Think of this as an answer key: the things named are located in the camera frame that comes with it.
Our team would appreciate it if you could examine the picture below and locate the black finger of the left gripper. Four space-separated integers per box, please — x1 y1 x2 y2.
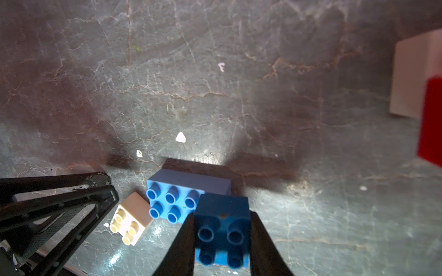
1 172 119 276

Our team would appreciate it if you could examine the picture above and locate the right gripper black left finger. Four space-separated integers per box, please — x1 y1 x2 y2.
153 213 196 276

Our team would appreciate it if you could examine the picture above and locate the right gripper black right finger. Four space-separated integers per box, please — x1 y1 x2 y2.
250 211 294 276

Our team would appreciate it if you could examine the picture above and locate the small dark blue lego brick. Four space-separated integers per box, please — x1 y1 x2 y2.
193 193 251 269

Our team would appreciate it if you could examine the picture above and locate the white lego brick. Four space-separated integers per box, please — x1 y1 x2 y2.
389 29 442 118
109 192 153 246

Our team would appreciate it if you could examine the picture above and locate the long blue lego brick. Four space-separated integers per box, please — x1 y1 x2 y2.
146 169 231 224

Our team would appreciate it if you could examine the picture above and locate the red lego brick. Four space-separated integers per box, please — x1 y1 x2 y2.
417 77 442 167

